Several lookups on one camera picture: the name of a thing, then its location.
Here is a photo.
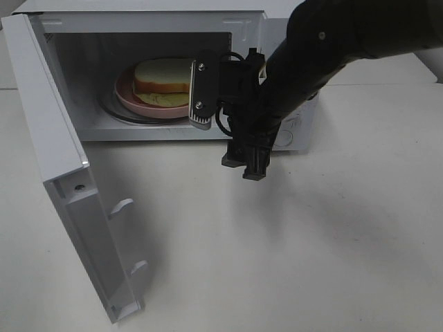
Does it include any white bread sandwich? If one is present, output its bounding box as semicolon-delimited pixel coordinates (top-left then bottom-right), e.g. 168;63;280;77
133;58;193;108

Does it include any white microwave door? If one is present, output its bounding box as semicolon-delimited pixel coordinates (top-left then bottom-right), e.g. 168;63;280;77
2;14;147;323

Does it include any pink round plate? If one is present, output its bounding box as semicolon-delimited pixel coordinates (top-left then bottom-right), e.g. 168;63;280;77
114;66;188;120

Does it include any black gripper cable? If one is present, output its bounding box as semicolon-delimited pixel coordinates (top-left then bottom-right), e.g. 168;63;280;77
213;51;250;139

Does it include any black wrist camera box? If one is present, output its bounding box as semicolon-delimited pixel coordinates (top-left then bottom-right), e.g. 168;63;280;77
188;49;219;131

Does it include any white microwave oven body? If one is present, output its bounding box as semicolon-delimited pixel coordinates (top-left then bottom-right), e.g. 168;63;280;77
10;1;296;142

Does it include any round white door-release button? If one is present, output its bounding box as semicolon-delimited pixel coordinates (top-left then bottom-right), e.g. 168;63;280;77
274;129;293;147

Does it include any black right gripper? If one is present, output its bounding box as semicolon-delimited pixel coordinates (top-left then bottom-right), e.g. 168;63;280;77
216;48;280;181

